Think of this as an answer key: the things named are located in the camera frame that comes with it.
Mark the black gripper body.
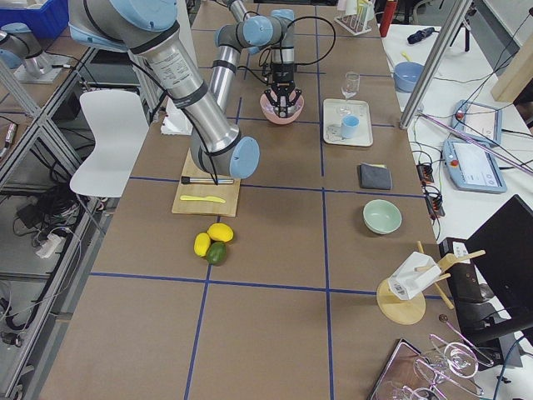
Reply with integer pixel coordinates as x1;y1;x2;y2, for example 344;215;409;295
264;62;301;106

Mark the pink bowl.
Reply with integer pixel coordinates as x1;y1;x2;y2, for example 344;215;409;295
260;93;305;125

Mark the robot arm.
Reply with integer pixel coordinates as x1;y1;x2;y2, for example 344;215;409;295
209;1;304;125
68;1;260;179

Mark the pile of clear ice cubes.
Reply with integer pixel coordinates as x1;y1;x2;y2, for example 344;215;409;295
261;97;304;120

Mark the light blue plastic cup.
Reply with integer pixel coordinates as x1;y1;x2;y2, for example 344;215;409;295
341;115;360;140

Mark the cream bear tray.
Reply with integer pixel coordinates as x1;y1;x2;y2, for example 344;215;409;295
323;99;373;147

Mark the clear wine glass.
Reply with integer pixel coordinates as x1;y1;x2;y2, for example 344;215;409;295
337;72;361;117

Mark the wooden cutting board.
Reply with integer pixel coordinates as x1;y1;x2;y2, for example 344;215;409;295
172;152;241;217

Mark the silver metal rod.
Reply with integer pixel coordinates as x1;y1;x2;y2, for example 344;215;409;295
180;176;235;185

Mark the blue bowl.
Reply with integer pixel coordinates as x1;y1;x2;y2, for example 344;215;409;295
393;62;424;93

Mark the yellow plastic spoon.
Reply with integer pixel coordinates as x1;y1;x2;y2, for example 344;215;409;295
401;51;412;63

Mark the red cylinder bottle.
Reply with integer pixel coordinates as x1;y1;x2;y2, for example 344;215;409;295
379;0;397;38

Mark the yellow plastic knife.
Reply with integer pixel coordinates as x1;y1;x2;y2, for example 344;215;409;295
179;195;227;203

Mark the yellow lemon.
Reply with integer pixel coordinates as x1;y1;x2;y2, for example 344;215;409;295
193;232;212;258
207;222;234;243

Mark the green ceramic bowl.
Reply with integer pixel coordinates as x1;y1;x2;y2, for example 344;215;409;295
362;199;402;235

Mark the white chair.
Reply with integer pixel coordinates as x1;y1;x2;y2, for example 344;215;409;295
70;89;149;198

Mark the far teach pendant tablet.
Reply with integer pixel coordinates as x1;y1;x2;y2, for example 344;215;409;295
451;100;502;146

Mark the teach pendant tablet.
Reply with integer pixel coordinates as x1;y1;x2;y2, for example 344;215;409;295
451;100;502;146
442;139;507;194

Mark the near teach pendant tablet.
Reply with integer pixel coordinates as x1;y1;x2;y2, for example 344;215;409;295
442;139;507;194

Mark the white carton on stand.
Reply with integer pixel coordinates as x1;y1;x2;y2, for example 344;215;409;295
387;252;441;301

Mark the wooden mug tree stand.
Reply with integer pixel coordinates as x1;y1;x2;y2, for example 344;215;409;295
376;241;486;325

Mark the black monitor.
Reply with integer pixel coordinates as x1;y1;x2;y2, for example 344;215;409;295
439;194;532;344

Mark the white wire cup rack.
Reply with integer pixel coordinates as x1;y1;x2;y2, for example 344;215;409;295
334;0;375;36

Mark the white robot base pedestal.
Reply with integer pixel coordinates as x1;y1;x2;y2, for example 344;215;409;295
161;97;192;136

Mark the aluminium frame post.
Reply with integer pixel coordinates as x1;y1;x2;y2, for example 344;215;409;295
399;0;471;129

